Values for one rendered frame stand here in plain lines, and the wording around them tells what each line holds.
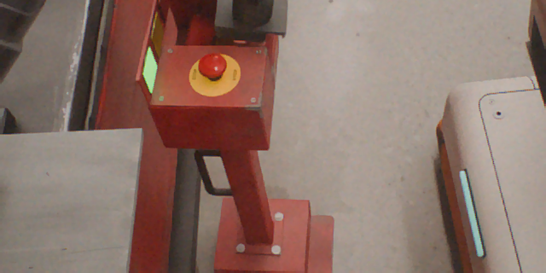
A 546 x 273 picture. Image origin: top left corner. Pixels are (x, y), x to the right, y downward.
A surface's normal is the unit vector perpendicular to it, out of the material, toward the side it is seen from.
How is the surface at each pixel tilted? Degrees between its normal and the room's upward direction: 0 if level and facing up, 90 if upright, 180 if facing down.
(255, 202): 90
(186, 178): 0
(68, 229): 0
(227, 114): 90
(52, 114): 0
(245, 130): 90
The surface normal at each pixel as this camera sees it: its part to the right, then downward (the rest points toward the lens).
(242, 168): -0.08, 0.84
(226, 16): 0.09, -0.54
